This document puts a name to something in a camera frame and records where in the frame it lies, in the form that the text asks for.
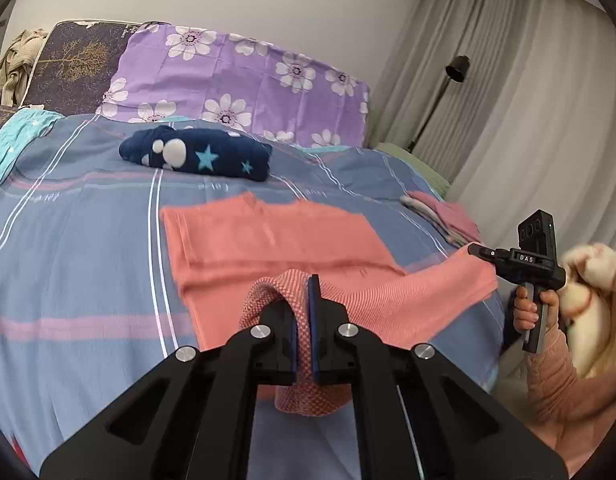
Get navy star print folded garment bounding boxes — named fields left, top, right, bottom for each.
left=119, top=125, right=273, bottom=184

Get dark tree-patterned pillow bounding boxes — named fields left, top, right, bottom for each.
left=0, top=20, right=144, bottom=132

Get cream plush clothing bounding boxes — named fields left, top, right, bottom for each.
left=558, top=242, right=616, bottom=380

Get teal cloth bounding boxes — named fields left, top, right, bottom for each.
left=0, top=109, right=64, bottom=194

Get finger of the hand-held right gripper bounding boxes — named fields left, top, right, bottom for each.
left=468, top=242, right=498, bottom=264

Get person's right forearm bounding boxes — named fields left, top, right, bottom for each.
left=525, top=322, right=616, bottom=453

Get grey curtain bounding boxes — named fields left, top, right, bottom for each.
left=368, top=0, right=529, bottom=187

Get black floor lamp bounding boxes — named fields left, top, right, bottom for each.
left=407, top=55, right=471, bottom=154

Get green blanket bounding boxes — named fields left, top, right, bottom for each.
left=375, top=141, right=451, bottom=196

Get beige hanging clothes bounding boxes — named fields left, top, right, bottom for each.
left=0, top=29, right=50, bottom=107

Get purple floral pillow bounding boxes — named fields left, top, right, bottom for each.
left=95, top=22, right=371, bottom=150

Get white sheer curtain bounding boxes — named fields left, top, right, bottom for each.
left=448, top=0, right=616, bottom=257

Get pink striped clothes pile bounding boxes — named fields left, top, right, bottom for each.
left=400, top=190, right=483, bottom=249

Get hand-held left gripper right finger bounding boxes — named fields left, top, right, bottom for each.
left=306, top=274, right=569, bottom=480

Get coral knit garment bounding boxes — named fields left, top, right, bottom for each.
left=159, top=191, right=498, bottom=417

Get blue striped bed sheet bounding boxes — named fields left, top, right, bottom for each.
left=0, top=112, right=506, bottom=480

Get person's right hand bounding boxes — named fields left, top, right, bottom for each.
left=512, top=284, right=561, bottom=335

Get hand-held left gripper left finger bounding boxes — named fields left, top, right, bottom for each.
left=38, top=301, right=299, bottom=480

